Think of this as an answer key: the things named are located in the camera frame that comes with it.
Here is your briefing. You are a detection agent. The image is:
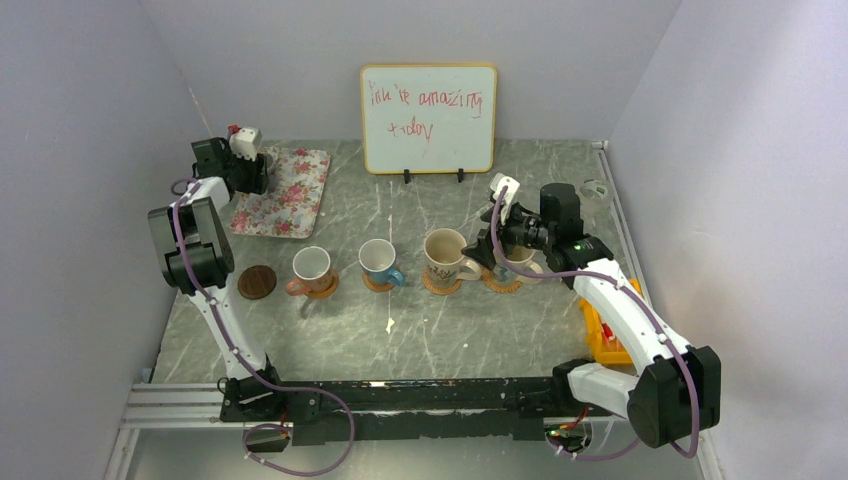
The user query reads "cream seahorse mug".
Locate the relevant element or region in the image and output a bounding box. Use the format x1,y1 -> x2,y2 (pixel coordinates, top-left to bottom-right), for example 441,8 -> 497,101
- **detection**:
507,246 -> 544,285

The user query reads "woven rattan coaster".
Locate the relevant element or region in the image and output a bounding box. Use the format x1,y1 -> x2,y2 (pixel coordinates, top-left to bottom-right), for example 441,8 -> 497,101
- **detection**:
421,268 -> 463,296
481,269 -> 523,294

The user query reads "cream coral pattern mug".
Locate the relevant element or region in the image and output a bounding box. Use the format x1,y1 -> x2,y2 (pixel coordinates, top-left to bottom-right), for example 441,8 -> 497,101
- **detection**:
423,228 -> 482,290

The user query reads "dark walnut wooden coaster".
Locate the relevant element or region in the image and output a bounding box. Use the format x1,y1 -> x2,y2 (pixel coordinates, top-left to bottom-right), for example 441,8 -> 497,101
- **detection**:
237,265 -> 277,300

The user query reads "orange floral mug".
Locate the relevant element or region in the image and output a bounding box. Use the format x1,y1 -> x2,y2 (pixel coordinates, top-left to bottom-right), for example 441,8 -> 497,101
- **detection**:
286,246 -> 332,296

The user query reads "light wooden coaster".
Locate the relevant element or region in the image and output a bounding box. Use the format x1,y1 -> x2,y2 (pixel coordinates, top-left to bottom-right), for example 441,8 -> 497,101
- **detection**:
362,273 -> 395,293
306,268 -> 339,299

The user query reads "teal blue mug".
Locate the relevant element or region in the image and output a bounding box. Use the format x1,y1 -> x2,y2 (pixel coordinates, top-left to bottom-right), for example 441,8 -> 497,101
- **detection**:
358,239 -> 406,287

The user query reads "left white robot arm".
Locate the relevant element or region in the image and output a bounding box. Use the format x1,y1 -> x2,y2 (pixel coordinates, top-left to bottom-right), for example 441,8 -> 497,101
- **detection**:
147,127 -> 286,420

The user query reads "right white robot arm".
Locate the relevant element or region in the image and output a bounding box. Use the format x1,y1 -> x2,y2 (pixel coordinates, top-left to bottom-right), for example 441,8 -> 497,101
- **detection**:
463,174 -> 721,458

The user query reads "clear tape roll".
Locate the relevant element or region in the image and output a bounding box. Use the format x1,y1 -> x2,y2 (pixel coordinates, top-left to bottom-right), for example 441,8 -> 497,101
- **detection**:
575,176 -> 615,216

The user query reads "floral serving tray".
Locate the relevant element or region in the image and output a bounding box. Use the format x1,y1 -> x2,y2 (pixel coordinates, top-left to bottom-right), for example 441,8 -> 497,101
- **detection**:
229,146 -> 331,239

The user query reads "yellow orange object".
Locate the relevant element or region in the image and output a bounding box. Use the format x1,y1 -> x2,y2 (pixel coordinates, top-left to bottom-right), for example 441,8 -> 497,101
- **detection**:
578,298 -> 633,367

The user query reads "black whiteboard stand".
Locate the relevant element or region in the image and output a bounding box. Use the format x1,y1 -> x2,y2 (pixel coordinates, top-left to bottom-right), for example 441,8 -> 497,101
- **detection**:
401,168 -> 466,184

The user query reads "yellow framed whiteboard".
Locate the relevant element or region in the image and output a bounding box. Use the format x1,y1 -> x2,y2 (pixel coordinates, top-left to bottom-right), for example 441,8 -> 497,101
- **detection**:
360,63 -> 498,175

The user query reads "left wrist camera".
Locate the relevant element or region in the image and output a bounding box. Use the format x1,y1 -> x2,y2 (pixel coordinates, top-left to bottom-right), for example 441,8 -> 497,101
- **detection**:
228,124 -> 262,162

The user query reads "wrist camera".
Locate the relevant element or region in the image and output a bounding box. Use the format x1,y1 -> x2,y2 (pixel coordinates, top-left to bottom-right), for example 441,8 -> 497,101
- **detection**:
489,173 -> 520,226
228,124 -> 262,162

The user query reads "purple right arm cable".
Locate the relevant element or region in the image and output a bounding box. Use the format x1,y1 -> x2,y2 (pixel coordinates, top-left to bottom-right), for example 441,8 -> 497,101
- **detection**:
490,185 -> 701,463

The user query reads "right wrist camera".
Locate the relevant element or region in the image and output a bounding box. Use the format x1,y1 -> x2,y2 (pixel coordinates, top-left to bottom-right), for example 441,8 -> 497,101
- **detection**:
489,173 -> 520,226

